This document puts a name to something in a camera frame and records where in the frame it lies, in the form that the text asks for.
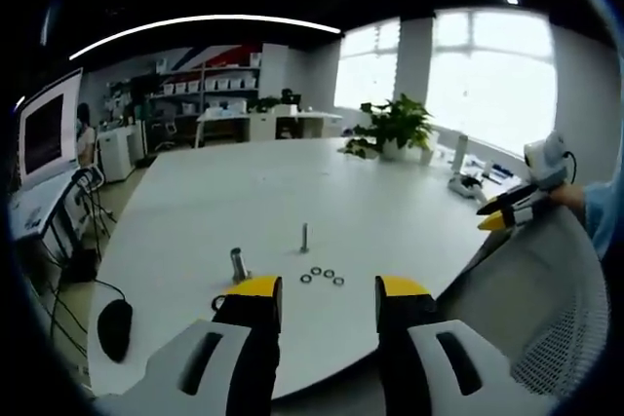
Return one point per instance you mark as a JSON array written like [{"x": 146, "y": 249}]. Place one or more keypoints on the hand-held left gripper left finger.
[{"x": 244, "y": 318}]

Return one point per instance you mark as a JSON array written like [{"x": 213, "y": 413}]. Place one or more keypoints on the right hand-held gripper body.
[{"x": 548, "y": 160}]

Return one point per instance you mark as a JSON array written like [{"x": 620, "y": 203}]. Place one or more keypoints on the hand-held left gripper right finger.
[{"x": 409, "y": 323}]

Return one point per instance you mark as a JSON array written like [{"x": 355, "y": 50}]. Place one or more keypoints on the metal washer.
[
  {"x": 316, "y": 271},
  {"x": 328, "y": 272},
  {"x": 306, "y": 278},
  {"x": 338, "y": 281}
]

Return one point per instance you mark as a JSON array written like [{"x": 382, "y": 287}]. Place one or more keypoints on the metal threaded stud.
[{"x": 304, "y": 238}]

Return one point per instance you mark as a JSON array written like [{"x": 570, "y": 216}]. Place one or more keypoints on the person's right hand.
[{"x": 570, "y": 198}]

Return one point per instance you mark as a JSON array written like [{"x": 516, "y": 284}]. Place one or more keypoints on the white power strip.
[{"x": 465, "y": 187}]

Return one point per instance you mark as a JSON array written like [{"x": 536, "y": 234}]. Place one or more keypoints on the white bottle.
[{"x": 460, "y": 153}]

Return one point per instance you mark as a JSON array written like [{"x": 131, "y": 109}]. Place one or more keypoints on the grey mesh office chair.
[{"x": 541, "y": 299}]

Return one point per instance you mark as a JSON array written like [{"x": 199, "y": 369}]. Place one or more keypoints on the large window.
[{"x": 492, "y": 75}]

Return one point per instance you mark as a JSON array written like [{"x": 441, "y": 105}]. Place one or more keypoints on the black computer mouse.
[{"x": 115, "y": 330}]

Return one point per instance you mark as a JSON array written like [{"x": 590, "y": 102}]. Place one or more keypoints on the green potted plant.
[{"x": 397, "y": 124}]

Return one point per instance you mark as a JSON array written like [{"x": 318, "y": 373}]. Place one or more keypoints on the white workbench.
[{"x": 273, "y": 119}]

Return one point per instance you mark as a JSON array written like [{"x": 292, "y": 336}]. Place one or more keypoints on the white cabinet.
[{"x": 116, "y": 155}]

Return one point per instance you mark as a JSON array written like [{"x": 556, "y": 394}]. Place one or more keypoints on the white side table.
[{"x": 46, "y": 201}]

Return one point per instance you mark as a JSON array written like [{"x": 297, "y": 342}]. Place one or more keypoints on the storage shelf with white bins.
[{"x": 209, "y": 87}]

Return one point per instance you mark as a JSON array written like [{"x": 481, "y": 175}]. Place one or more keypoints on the large monitor screen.
[{"x": 46, "y": 131}]

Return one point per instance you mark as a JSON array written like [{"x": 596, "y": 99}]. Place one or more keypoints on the curved ceiling light strip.
[{"x": 195, "y": 22}]

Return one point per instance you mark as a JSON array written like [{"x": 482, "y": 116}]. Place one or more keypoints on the short metal cylinder post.
[{"x": 238, "y": 264}]

